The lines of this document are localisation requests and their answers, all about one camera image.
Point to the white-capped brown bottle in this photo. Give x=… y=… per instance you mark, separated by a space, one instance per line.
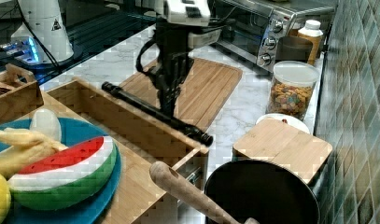
x=311 y=31

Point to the silver toaster oven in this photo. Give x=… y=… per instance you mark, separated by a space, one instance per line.
x=259 y=24

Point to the wooden tray box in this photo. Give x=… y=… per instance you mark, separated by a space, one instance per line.
x=19 y=93

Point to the dark metal cup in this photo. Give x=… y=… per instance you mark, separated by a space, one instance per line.
x=293 y=48

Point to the plush watermelon slice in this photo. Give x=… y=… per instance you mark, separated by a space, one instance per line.
x=67 y=177

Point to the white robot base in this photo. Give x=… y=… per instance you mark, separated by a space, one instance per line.
x=42 y=37

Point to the small bamboo board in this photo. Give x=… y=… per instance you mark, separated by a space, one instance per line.
x=275 y=141

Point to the white plate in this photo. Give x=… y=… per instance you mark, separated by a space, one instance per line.
x=296 y=123

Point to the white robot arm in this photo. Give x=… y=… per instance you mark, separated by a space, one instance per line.
x=191 y=12

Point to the wooden pan handle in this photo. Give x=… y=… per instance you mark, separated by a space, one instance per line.
x=175 y=184

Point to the white plush egg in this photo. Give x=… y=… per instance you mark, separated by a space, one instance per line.
x=45 y=121

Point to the plush banana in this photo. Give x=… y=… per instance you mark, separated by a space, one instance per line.
x=25 y=148

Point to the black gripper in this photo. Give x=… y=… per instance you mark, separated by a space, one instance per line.
x=169 y=75

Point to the black frying pan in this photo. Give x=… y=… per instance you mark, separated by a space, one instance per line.
x=263 y=190

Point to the black drawer handle bar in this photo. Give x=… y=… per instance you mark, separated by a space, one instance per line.
x=189 y=130

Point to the blue plate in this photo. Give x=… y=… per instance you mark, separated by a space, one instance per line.
x=74 y=131

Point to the bamboo cutting board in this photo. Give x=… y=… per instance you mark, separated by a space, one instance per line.
x=205 y=91

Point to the cereal jar with lid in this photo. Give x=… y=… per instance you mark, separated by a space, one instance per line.
x=292 y=88

